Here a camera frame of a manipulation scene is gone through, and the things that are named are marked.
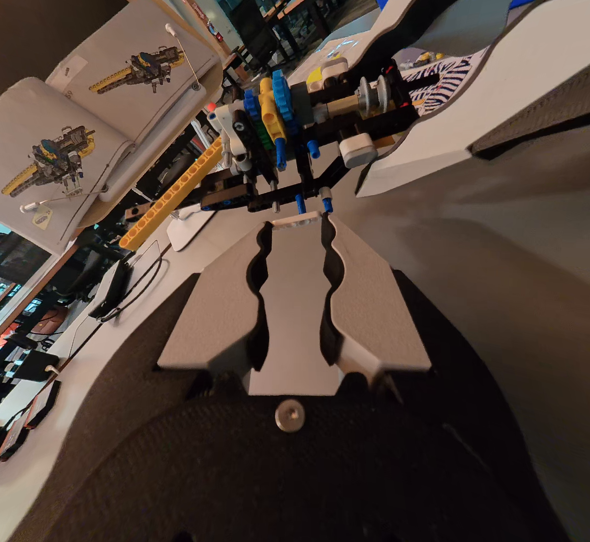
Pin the small loose lego pieces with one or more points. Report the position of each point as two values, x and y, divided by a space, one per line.
426 58

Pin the partly built lego model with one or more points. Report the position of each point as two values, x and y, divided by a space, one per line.
276 108

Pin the lego instruction booklet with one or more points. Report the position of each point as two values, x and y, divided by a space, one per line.
115 53

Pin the black charger device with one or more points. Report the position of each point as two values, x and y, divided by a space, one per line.
113 288

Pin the zebra striped sticker sheet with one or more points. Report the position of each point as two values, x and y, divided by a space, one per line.
438 85

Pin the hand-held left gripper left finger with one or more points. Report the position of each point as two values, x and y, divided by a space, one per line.
212 320

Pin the yellow lego plate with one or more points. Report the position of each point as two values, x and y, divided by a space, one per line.
315 76

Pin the small white lego beam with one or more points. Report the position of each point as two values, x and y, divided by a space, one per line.
295 221

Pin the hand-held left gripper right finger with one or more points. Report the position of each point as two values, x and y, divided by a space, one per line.
378 316

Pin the paper sheet with yellow note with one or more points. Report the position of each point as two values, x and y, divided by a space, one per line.
341 46

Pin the black office chair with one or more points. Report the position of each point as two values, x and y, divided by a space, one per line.
258 30

